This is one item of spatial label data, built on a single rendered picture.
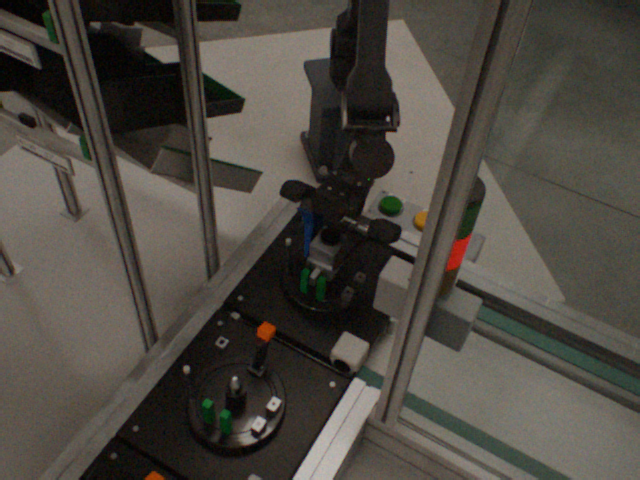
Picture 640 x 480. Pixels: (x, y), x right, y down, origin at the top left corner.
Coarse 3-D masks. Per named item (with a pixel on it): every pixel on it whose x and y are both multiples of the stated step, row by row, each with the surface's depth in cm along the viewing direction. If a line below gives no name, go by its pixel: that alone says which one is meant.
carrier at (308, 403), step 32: (224, 320) 109; (192, 352) 105; (224, 352) 106; (288, 352) 106; (160, 384) 102; (192, 384) 100; (224, 384) 100; (256, 384) 100; (288, 384) 103; (320, 384) 103; (160, 416) 99; (192, 416) 97; (224, 416) 92; (256, 416) 97; (288, 416) 100; (320, 416) 100; (160, 448) 96; (192, 448) 96; (224, 448) 95; (256, 448) 97; (288, 448) 97
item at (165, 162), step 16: (160, 128) 115; (128, 144) 106; (144, 144) 112; (160, 144) 117; (176, 144) 121; (144, 160) 102; (160, 160) 99; (176, 160) 102; (192, 160) 105; (176, 176) 104; (192, 176) 107; (224, 176) 114; (240, 176) 118; (256, 176) 122
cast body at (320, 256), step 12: (324, 228) 107; (324, 240) 105; (336, 240) 105; (312, 252) 106; (324, 252) 105; (336, 252) 104; (312, 264) 107; (324, 264) 107; (312, 276) 106; (324, 276) 108
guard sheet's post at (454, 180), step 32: (512, 0) 48; (480, 32) 51; (512, 32) 50; (480, 64) 53; (480, 96) 56; (480, 128) 57; (448, 160) 61; (448, 192) 65; (448, 224) 66; (416, 256) 72; (448, 256) 72; (416, 288) 76; (416, 320) 80; (416, 352) 85; (384, 384) 93; (384, 416) 102
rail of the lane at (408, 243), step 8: (368, 216) 126; (336, 224) 126; (408, 232) 124; (376, 240) 122; (400, 240) 124; (408, 240) 123; (416, 240) 123; (392, 248) 122; (400, 248) 122; (408, 248) 122; (416, 248) 122; (408, 256) 121
